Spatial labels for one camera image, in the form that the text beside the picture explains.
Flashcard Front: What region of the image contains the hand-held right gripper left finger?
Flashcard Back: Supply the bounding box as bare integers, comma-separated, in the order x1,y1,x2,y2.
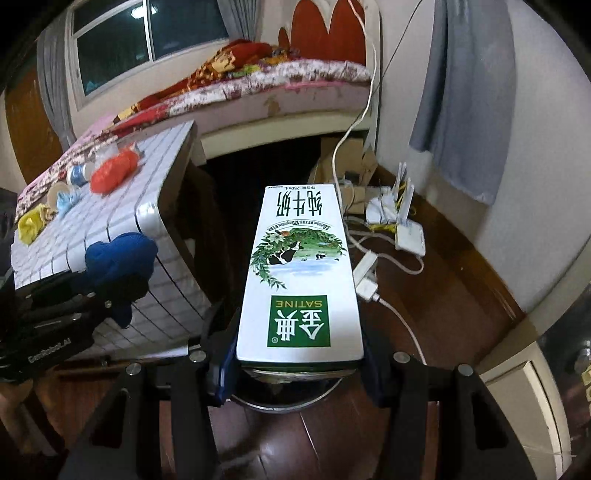
58,298,241,480

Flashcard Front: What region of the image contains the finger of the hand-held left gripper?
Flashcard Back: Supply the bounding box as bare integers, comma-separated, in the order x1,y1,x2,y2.
27,276,150,325
16,271,94,304

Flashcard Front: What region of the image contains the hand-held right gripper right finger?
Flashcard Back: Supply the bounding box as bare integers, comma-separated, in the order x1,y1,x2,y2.
358,318,539,480

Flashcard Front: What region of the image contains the blue cloth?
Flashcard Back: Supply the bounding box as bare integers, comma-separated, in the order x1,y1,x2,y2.
85,232,159,329

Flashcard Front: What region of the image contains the round metal rimmed bin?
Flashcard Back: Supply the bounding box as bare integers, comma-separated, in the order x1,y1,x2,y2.
231,360,361,412

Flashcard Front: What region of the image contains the white green milk carton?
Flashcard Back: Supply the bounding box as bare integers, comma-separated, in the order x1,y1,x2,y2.
235,184,365,366

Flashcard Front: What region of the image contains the blue white paper cup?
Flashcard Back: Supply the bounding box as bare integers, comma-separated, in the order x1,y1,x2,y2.
66,163,96,188

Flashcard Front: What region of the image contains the yellow cloth toy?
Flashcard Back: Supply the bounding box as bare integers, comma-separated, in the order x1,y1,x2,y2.
17,205,52,246

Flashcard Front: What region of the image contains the light blue crumpled wrapper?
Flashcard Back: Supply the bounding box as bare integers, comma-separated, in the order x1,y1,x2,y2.
55,188,82,216

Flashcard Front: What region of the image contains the beige paper cup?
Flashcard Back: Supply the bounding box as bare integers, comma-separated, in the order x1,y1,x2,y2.
47,182,71,207

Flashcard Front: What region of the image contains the white gridded tablecloth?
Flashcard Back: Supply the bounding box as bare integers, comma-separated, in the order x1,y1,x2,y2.
10,120,214,361

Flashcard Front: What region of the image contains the white power strip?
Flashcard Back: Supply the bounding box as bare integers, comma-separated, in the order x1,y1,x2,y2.
353,251,380,304

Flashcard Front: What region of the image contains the red plastic bag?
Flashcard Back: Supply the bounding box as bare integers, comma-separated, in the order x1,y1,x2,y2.
89,150,140,195

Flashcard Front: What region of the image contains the clear plastic wrapper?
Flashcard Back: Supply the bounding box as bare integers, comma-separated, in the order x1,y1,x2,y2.
93,142,139,163

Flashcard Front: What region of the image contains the brown wooden door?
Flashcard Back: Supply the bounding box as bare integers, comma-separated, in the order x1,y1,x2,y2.
4,65,64,186

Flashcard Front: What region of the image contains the white router with antennas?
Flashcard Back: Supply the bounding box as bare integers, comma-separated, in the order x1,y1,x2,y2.
394,161,428,257

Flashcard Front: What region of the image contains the pink sheet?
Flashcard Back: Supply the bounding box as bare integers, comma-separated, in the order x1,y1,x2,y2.
68,115,122,154

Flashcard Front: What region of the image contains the white cabinet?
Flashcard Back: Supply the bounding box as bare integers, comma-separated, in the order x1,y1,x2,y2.
479,359,574,480

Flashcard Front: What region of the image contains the grey window curtain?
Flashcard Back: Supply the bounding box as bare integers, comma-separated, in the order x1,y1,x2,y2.
217,0,260,43
36,28,78,149

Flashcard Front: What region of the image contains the brown cardboard box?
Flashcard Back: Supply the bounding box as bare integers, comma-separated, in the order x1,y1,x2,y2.
308,136,378,186

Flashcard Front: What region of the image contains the white framed window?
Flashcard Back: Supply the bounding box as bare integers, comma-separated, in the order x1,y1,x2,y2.
65,0,232,110

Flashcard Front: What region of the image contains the pink bed mattress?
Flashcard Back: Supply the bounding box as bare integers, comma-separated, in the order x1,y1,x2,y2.
185,76,376,160

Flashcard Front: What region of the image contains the red printed blanket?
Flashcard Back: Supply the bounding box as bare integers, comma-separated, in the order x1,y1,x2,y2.
124,39,296,116

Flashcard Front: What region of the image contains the floral bedsheet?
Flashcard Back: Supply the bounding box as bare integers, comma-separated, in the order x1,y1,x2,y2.
111,59,372,132

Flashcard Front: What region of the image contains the grey hanging cloth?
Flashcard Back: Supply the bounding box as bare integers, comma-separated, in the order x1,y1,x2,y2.
409,0,519,206

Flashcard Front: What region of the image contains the red white headboard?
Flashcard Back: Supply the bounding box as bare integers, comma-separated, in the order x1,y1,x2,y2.
252,0,382,80

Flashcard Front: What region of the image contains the long white cable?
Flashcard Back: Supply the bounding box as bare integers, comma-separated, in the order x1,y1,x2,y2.
331,0,385,210

